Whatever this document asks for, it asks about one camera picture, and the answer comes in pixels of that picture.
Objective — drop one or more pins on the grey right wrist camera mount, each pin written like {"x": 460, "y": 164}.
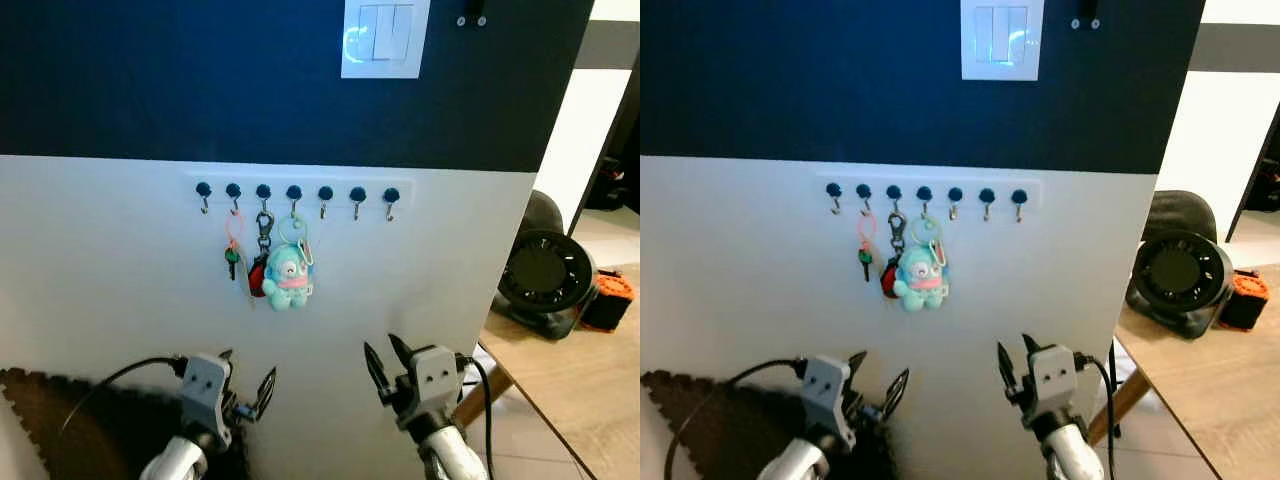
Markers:
{"x": 433, "y": 380}
{"x": 1053, "y": 378}

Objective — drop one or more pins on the white triple light switch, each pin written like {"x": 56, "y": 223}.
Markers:
{"x": 1002, "y": 40}
{"x": 385, "y": 40}

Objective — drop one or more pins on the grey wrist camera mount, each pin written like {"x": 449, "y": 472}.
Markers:
{"x": 433, "y": 380}
{"x": 825, "y": 385}
{"x": 1053, "y": 378}
{"x": 205, "y": 385}

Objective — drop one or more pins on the white key hook rack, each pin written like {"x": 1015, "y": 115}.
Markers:
{"x": 1033, "y": 205}
{"x": 405, "y": 205}

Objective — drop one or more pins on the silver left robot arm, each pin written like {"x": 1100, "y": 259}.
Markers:
{"x": 795, "y": 462}
{"x": 178, "y": 460}

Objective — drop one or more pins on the black knob metal hook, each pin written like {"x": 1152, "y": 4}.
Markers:
{"x": 924, "y": 193}
{"x": 357, "y": 195}
{"x": 955, "y": 194}
{"x": 987, "y": 196}
{"x": 263, "y": 191}
{"x": 233, "y": 190}
{"x": 391, "y": 196}
{"x": 294, "y": 192}
{"x": 325, "y": 193}
{"x": 203, "y": 190}
{"x": 833, "y": 190}
{"x": 1019, "y": 197}
{"x": 863, "y": 191}
{"x": 893, "y": 192}

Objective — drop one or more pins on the wooden table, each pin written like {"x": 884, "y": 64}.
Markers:
{"x": 1210, "y": 400}
{"x": 580, "y": 400}

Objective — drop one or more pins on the black door frame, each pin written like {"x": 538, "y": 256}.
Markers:
{"x": 1262, "y": 180}
{"x": 615, "y": 150}

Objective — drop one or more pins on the green key on pink loop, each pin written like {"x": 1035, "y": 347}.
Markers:
{"x": 232, "y": 259}
{"x": 865, "y": 259}

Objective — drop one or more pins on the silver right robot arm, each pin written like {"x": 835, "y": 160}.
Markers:
{"x": 455, "y": 458}
{"x": 1075, "y": 455}

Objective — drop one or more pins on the black wall knob fixture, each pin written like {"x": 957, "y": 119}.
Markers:
{"x": 472, "y": 17}
{"x": 1086, "y": 18}

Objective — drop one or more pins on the black round fan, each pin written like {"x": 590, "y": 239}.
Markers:
{"x": 545, "y": 275}
{"x": 1178, "y": 272}

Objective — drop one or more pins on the black chair back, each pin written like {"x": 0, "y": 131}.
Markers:
{"x": 1185, "y": 213}
{"x": 545, "y": 212}

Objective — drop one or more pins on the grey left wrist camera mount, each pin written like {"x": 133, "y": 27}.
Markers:
{"x": 825, "y": 385}
{"x": 205, "y": 385}

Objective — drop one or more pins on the orange and black box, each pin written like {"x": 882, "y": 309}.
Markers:
{"x": 610, "y": 300}
{"x": 1248, "y": 300}

